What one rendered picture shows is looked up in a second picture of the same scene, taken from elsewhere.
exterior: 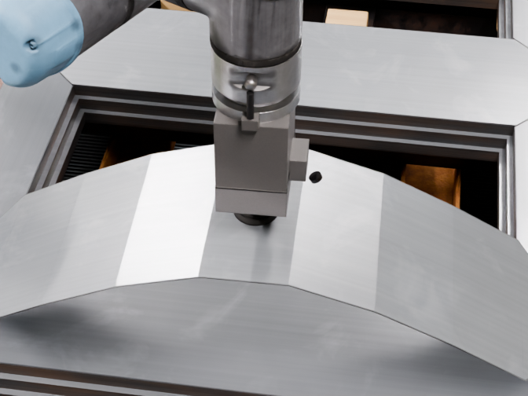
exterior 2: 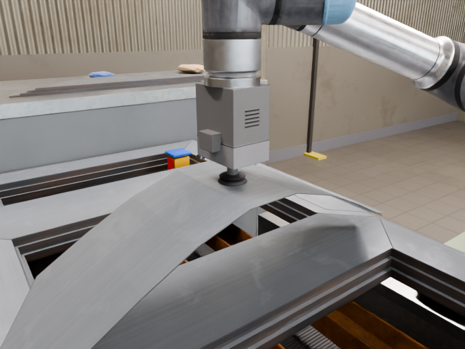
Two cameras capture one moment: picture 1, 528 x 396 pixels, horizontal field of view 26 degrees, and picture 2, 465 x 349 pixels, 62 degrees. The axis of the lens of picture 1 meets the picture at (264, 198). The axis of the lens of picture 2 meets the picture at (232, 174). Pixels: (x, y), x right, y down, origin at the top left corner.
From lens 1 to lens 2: 1.31 m
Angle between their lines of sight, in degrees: 104
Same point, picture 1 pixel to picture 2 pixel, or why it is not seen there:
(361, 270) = (154, 200)
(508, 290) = (68, 307)
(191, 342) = (250, 257)
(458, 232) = (124, 287)
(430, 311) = (107, 229)
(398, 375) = not seen: hidden behind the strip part
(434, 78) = not seen: outside the picture
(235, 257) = (214, 167)
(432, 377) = not seen: hidden behind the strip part
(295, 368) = (191, 274)
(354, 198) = (196, 217)
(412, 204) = (165, 257)
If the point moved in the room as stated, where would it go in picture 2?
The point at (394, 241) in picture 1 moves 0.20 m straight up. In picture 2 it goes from (153, 226) to (140, 65)
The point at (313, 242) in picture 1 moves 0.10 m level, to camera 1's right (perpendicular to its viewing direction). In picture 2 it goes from (187, 186) to (125, 207)
